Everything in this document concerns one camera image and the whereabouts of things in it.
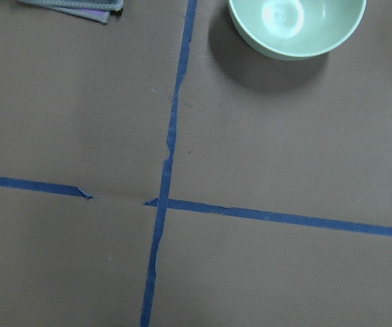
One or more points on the light green bowl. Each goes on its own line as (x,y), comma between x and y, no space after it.
(294,30)

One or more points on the grey folded cloth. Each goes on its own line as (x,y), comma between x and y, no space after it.
(95,10)

